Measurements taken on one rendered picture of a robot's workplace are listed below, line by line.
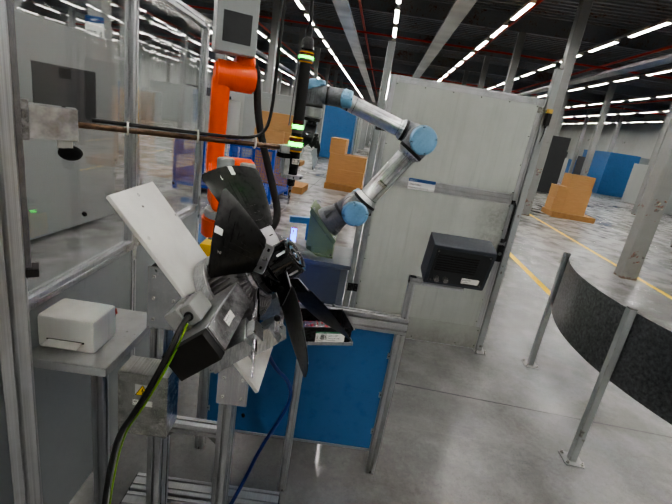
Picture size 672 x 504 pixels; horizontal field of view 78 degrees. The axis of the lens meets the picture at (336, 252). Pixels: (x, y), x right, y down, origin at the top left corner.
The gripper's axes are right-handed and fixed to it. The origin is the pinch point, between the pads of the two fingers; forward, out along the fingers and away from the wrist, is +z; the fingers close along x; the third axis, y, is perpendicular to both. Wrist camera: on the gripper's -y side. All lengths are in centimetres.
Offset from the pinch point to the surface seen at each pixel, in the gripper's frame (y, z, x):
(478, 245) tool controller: -17, 19, -76
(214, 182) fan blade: -56, 3, 22
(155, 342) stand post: -68, 54, 34
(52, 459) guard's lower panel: -65, 109, 71
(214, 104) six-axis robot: 320, -16, 137
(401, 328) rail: -17, 62, -52
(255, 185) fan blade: -46.9, 3.5, 11.8
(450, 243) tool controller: -19, 19, -64
